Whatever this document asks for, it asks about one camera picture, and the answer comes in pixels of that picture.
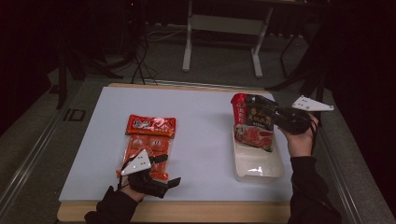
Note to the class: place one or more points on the person's right hand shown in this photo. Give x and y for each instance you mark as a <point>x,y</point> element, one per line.
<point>299,143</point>

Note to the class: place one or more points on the white two-compartment container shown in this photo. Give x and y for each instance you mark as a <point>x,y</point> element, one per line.
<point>258,168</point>

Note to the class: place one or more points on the clear bag of orange sachets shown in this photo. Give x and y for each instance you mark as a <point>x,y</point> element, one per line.
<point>158,144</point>

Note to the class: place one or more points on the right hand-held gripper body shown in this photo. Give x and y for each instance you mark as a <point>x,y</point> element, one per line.
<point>294,121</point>

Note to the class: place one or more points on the red and black seasoning packet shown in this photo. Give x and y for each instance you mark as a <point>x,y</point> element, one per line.
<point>253,137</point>

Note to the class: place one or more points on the red snack packet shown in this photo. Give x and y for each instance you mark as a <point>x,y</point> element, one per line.
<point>151,124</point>

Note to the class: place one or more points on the white metal stand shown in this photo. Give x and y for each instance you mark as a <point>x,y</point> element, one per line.
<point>229,25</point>

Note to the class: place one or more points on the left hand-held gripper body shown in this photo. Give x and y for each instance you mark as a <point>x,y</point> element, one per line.
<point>137,165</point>

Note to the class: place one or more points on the person's left hand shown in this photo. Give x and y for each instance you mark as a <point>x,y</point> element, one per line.
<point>134,194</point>

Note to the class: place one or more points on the white table mat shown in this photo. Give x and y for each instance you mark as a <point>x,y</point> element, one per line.
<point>193,105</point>

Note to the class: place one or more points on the black metal stand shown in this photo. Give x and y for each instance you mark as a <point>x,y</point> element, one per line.
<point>319,84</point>
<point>62,81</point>

